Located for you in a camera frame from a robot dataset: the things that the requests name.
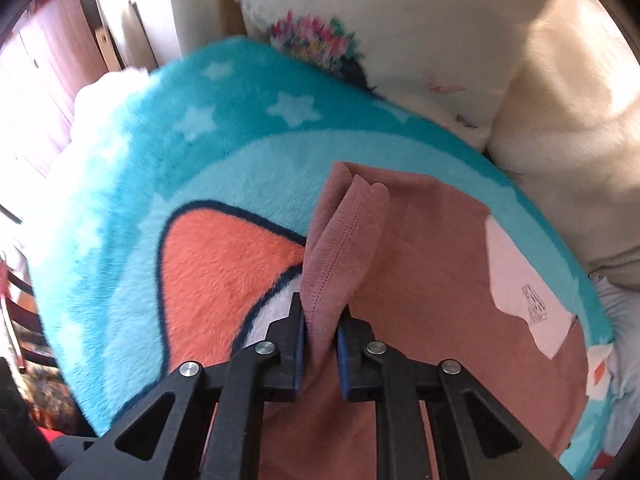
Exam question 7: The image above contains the dark patterned cloth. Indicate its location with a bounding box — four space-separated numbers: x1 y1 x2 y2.
17 360 93 433

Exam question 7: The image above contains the teal printed blanket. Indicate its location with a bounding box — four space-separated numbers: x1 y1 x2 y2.
22 36 617 480

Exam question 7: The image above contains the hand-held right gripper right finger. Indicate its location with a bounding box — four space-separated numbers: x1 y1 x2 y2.
336 307 567 480

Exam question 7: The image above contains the plain cream pillow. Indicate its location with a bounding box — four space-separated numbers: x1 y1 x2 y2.
486 0 640 288

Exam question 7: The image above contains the white bedsheet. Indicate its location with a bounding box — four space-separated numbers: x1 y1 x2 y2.
10 66 152 241

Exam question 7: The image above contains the pink shirt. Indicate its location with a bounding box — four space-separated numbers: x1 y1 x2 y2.
259 161 589 480

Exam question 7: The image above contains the cream printed pillow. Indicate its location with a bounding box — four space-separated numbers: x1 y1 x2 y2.
166 0 553 157

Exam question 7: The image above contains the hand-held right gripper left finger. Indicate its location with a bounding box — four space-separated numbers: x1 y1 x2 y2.
60 292 307 480

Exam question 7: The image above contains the pale grey duvet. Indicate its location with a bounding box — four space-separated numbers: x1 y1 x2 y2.
587 270 638 463

